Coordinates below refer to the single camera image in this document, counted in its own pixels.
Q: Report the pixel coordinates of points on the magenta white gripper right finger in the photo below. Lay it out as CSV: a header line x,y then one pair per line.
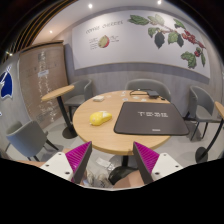
x,y
153,166

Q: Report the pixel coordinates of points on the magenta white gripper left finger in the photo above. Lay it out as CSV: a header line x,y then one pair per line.
x,y
71,165

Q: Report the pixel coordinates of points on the black mouse pad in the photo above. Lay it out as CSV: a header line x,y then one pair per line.
x,y
144,118

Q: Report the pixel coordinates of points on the yellow computer mouse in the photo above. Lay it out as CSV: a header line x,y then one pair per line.
x,y
100,117

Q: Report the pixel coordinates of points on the small wooden side table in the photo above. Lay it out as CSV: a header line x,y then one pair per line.
x,y
69,131

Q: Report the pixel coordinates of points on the grey chair front left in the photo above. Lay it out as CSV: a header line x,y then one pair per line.
x,y
28,138

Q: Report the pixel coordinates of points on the round wooden table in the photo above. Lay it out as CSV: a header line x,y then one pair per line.
x,y
103,137

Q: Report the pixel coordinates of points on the black device on table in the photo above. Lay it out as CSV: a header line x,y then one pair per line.
x,y
151,93

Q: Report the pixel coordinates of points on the white tissue packet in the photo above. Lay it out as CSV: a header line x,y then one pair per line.
x,y
98,98

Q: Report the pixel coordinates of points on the grey chair back left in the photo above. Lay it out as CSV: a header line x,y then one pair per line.
x,y
82,92

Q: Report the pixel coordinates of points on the grey chair behind table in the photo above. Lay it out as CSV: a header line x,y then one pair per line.
x,y
150,84

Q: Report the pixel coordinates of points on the grey chair right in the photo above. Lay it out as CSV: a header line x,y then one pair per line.
x,y
200,108

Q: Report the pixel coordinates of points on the brown locker wall panel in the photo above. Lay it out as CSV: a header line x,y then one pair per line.
x,y
42,70

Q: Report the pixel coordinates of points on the blue white wall logo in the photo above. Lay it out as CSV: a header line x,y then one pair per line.
x,y
6,84

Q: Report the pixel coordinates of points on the coffee cherries wall poster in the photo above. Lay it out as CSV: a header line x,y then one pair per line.
x,y
139,36

